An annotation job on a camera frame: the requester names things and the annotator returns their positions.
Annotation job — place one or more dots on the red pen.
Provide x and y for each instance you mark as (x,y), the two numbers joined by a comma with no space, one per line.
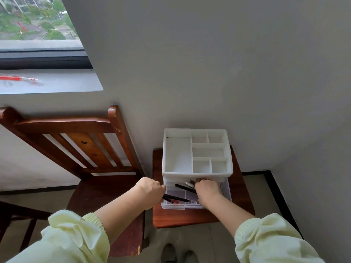
(14,78)

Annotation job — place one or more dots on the window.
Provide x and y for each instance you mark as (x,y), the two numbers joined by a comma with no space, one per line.
(38,46)

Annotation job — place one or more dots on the dark wooden chair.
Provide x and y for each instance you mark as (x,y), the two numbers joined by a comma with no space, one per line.
(16,216)

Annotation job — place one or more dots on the person's right hand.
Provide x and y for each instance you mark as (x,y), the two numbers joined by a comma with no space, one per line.
(209,193)

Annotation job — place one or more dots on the wooden slat-back chair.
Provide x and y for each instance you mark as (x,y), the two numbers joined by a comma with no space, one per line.
(93,200)

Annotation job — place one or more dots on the person's left forearm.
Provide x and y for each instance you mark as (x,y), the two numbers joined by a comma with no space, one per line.
(109,216)

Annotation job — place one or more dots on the brown wooden cabinet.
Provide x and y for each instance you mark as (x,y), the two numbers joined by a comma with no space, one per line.
(241,194)

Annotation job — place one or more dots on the white plastic drawer organizer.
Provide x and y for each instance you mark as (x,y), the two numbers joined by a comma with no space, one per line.
(178,153)

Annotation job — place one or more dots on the person's left hand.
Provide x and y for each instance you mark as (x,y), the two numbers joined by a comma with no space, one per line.
(151,193)

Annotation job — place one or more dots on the person's right forearm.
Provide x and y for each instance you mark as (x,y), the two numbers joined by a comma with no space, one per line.
(241,221)

